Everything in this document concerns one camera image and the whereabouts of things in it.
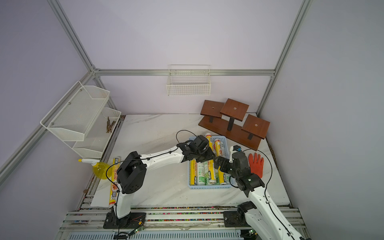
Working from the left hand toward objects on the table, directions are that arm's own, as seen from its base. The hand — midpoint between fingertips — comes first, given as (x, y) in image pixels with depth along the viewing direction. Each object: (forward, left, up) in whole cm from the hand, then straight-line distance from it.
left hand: (213, 157), depth 86 cm
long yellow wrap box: (-14, +56, -7) cm, 58 cm away
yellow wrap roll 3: (-11, -4, -2) cm, 12 cm away
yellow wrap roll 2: (-10, +2, +1) cm, 11 cm away
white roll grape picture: (-8, +7, -6) cm, 13 cm away
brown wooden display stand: (+28, -13, +3) cm, 31 cm away
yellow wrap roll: (-7, +12, -6) cm, 15 cm away
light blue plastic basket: (+11, -8, -6) cm, 15 cm away
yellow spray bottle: (-7, +64, 0) cm, 64 cm away
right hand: (-5, -4, +2) cm, 6 cm away
